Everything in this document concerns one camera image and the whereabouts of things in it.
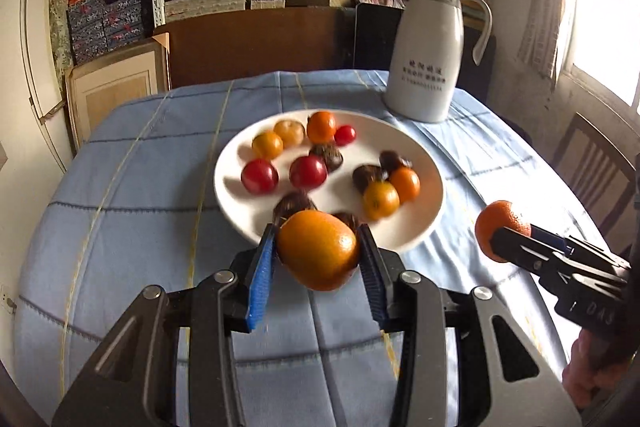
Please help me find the orange tomato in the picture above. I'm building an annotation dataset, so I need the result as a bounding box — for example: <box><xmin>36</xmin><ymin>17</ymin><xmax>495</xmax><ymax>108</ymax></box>
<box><xmin>251</xmin><ymin>131</ymin><xmax>285</xmax><ymax>160</ymax></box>
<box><xmin>362</xmin><ymin>181</ymin><xmax>401</xmax><ymax>221</ymax></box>
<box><xmin>389</xmin><ymin>167</ymin><xmax>422</xmax><ymax>204</ymax></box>
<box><xmin>306</xmin><ymin>111</ymin><xmax>337</xmax><ymax>144</ymax></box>

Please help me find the person's right hand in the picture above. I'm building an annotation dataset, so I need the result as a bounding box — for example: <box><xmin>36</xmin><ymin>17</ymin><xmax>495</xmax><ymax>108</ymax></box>
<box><xmin>561</xmin><ymin>334</ymin><xmax>621</xmax><ymax>410</ymax></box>

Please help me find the mottled stone slab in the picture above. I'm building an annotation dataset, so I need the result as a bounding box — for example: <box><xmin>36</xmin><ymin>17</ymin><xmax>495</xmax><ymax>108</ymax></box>
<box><xmin>47</xmin><ymin>0</ymin><xmax>76</xmax><ymax>72</ymax></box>

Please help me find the stack of blue patterned boxes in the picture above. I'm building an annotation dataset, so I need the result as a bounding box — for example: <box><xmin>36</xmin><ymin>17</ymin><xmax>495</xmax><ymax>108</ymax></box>
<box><xmin>66</xmin><ymin>0</ymin><xmax>147</xmax><ymax>65</ymax></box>

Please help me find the white thermos jug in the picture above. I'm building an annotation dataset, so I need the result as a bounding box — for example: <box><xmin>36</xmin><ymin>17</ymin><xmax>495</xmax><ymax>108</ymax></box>
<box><xmin>383</xmin><ymin>0</ymin><xmax>494</xmax><ymax>124</ymax></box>

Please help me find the wooden chair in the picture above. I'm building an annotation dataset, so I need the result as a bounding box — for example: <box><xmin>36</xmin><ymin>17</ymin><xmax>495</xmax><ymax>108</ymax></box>
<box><xmin>550</xmin><ymin>112</ymin><xmax>640</xmax><ymax>238</ymax></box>

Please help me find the white oval plate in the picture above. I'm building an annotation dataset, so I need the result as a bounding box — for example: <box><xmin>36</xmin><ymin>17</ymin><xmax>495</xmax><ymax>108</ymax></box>
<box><xmin>213</xmin><ymin>109</ymin><xmax>445</xmax><ymax>253</ymax></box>

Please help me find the large bumpy orange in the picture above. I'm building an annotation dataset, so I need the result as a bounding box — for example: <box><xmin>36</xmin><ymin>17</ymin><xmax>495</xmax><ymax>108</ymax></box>
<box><xmin>474</xmin><ymin>200</ymin><xmax>532</xmax><ymax>264</ymax></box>

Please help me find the white framed window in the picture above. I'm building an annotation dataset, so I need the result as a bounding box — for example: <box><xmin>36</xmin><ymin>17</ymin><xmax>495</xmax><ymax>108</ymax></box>
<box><xmin>552</xmin><ymin>0</ymin><xmax>640</xmax><ymax>118</ymax></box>

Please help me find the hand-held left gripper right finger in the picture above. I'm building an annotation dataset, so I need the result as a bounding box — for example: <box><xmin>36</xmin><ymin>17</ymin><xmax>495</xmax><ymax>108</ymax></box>
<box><xmin>356</xmin><ymin>223</ymin><xmax>583</xmax><ymax>427</ymax></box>

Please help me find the yellow-orange tomato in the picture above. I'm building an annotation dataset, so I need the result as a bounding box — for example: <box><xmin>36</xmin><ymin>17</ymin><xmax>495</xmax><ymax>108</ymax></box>
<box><xmin>273</xmin><ymin>119</ymin><xmax>306</xmax><ymax>146</ymax></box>

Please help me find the light wooden panel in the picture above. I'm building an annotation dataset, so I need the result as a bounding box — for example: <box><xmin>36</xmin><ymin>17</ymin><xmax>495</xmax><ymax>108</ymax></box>
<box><xmin>65</xmin><ymin>39</ymin><xmax>171</xmax><ymax>150</ymax></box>

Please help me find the dark water chestnut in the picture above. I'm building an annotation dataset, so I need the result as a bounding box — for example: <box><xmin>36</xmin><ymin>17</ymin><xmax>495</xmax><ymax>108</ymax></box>
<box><xmin>379</xmin><ymin>150</ymin><xmax>413</xmax><ymax>174</ymax></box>
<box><xmin>273</xmin><ymin>192</ymin><xmax>318</xmax><ymax>228</ymax></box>
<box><xmin>352</xmin><ymin>164</ymin><xmax>390</xmax><ymax>194</ymax></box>
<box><xmin>309</xmin><ymin>143</ymin><xmax>345</xmax><ymax>172</ymax></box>

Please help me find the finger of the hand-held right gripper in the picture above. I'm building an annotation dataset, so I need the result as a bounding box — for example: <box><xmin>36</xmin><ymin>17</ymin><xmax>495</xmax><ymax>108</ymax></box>
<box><xmin>527</xmin><ymin>223</ymin><xmax>576</xmax><ymax>258</ymax></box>
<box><xmin>491</xmin><ymin>227</ymin><xmax>556</xmax><ymax>278</ymax></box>

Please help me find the blue plaid tablecloth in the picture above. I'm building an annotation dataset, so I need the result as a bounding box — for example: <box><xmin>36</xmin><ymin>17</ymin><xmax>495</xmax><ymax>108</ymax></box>
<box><xmin>12</xmin><ymin>69</ymin><xmax>621</xmax><ymax>427</ymax></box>

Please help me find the large smooth orange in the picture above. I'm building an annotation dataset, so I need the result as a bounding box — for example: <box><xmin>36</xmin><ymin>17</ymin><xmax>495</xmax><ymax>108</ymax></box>
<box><xmin>276</xmin><ymin>210</ymin><xmax>360</xmax><ymax>292</ymax></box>

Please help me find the brown wooden board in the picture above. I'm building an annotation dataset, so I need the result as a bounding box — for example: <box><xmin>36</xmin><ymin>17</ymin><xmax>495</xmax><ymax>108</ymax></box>
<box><xmin>152</xmin><ymin>7</ymin><xmax>358</xmax><ymax>90</ymax></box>

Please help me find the white trim strip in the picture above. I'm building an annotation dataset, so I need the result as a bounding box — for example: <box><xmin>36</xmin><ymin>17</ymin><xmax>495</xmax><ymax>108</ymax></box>
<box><xmin>20</xmin><ymin>0</ymin><xmax>68</xmax><ymax>172</ymax></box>

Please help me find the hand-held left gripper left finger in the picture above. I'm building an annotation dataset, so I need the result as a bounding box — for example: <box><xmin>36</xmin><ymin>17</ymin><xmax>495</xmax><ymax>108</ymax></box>
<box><xmin>50</xmin><ymin>223</ymin><xmax>281</xmax><ymax>427</ymax></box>

